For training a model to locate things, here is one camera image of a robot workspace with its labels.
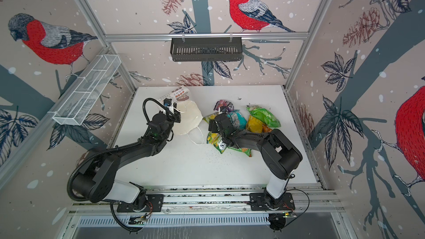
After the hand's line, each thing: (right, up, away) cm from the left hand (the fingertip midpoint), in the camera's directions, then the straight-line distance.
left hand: (178, 100), depth 85 cm
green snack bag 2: (+37, -28, +3) cm, 47 cm away
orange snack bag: (+49, -17, +9) cm, 53 cm away
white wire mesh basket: (-43, +3, -9) cm, 44 cm away
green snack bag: (+48, -8, +7) cm, 49 cm away
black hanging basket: (+14, +34, +20) cm, 42 cm away
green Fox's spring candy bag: (+20, -22, +5) cm, 30 cm away
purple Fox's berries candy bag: (+27, -3, +19) cm, 33 cm away
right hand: (+20, -11, +10) cm, 25 cm away
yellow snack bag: (+42, -15, +10) cm, 46 cm away
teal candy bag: (+33, -12, +13) cm, 37 cm away
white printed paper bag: (+5, -11, +14) cm, 18 cm away
